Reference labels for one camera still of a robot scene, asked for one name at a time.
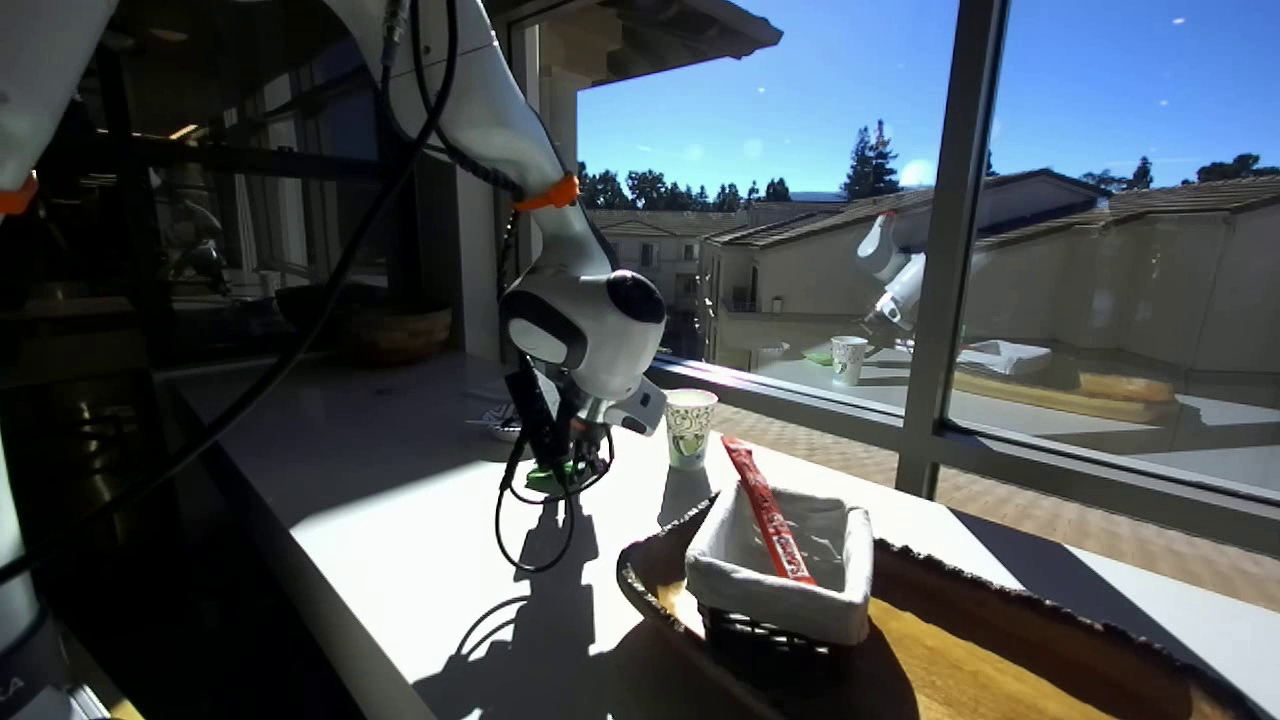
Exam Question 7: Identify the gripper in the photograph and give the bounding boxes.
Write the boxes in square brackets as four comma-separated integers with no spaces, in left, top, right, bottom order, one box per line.
[534,392,614,491]

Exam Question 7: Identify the green sachet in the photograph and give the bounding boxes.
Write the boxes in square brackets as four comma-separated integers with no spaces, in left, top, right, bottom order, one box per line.
[525,460,593,497]

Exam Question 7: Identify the red sachet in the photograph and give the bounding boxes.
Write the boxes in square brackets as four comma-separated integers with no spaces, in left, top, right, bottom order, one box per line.
[720,435,818,588]

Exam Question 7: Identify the basket box with white liner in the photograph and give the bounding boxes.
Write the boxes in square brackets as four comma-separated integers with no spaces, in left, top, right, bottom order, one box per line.
[684,484,876,683]

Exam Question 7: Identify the patterned paper cup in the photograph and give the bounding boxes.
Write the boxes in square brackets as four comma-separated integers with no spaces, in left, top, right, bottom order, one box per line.
[664,388,719,472]

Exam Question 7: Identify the wicker bowl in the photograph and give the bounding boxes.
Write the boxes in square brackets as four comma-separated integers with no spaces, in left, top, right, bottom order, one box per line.
[338,303,454,367]

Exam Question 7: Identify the dark bowl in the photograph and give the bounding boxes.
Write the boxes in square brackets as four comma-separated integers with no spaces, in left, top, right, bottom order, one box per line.
[274,284,346,333]

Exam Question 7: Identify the wooden live-edge tray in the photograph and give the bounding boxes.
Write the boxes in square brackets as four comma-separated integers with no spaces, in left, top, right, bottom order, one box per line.
[616,494,1273,720]

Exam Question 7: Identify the window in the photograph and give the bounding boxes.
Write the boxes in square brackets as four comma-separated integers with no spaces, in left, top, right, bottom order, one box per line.
[505,0,1280,561]

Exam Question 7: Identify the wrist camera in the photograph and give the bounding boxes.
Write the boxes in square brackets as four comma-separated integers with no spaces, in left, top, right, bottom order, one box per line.
[504,358,561,463]

